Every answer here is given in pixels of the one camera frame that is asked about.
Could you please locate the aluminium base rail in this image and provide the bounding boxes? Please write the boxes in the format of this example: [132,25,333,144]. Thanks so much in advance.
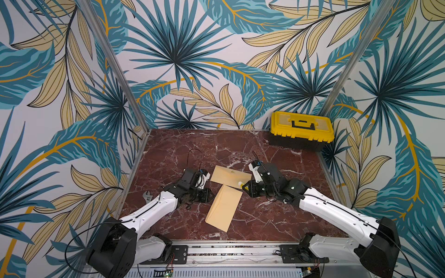
[81,239,387,278]

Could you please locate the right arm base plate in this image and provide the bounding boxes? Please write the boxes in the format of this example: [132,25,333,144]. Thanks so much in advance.
[275,244,329,265]

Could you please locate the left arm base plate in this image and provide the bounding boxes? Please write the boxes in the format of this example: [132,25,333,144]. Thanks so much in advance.
[150,245,188,265]

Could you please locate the yellow black toolbox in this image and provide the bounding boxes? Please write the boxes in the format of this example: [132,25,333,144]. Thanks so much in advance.
[269,111,335,152]

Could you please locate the orange handled wrench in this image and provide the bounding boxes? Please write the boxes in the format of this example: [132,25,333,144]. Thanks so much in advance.
[143,191,153,204]

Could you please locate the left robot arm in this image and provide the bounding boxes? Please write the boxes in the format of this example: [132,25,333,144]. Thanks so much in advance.
[86,169,214,278]

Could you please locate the yellow glue stick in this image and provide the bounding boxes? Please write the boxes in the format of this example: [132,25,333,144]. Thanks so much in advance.
[238,181,249,192]

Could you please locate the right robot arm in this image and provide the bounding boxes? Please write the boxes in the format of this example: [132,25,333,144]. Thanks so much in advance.
[238,160,402,278]

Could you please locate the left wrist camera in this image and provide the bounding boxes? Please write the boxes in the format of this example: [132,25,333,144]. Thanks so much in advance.
[196,169,211,190]

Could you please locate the manila envelope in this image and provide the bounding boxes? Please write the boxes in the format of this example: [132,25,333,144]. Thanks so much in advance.
[205,185,242,232]
[210,166,251,189]

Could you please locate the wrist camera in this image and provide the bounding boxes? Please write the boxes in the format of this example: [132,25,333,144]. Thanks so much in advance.
[249,161,263,184]
[196,169,211,190]

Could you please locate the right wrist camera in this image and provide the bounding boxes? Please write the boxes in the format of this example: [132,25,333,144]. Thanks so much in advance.
[249,161,263,184]

